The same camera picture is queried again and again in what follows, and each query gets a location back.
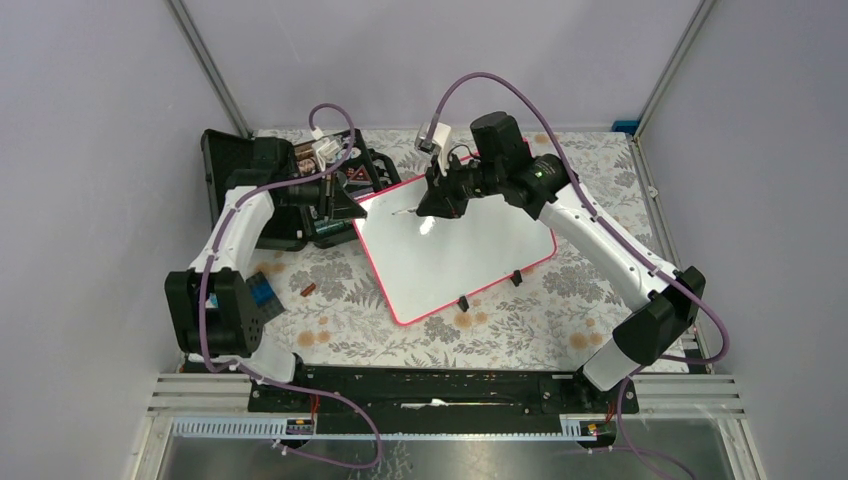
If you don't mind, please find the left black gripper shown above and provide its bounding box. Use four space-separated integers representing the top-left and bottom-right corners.
280 163 367 220

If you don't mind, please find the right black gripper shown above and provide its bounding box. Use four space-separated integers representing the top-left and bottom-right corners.
416 150 504 220

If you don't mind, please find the pink framed whiteboard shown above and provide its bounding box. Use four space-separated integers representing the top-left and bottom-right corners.
354 175 557 326

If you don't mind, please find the brown marker cap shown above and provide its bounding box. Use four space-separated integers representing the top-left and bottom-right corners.
300 283 317 297

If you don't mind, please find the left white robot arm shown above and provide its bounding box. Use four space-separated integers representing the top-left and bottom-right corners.
164 136 366 411

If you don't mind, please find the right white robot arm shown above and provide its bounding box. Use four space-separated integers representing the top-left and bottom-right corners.
415 111 706 412

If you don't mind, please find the black poker chip case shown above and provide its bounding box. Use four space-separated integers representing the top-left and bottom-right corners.
201 129 401 251

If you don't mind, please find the floral patterned table mat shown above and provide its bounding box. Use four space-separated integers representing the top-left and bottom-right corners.
247 129 660 371

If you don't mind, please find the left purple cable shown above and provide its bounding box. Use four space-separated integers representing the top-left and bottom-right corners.
197 103 387 470

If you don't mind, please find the purple cable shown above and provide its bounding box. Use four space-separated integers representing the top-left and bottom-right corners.
197 103 387 470
427 71 731 480

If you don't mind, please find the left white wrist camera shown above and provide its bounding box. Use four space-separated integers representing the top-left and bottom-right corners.
311 136 351 171

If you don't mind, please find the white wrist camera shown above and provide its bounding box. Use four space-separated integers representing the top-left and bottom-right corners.
414 123 452 176
311 136 351 171

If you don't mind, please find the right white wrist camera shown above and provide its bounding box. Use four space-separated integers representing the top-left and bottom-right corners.
414 123 452 176

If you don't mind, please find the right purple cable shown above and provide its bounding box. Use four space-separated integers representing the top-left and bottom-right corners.
427 71 731 480

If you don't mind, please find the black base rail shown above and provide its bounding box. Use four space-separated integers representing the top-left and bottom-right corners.
248 365 639 433

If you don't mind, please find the blue corner bracket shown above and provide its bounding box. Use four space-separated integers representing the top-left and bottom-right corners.
611 120 640 136

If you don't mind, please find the white slotted cable duct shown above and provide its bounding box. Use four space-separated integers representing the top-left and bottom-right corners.
172 417 598 443

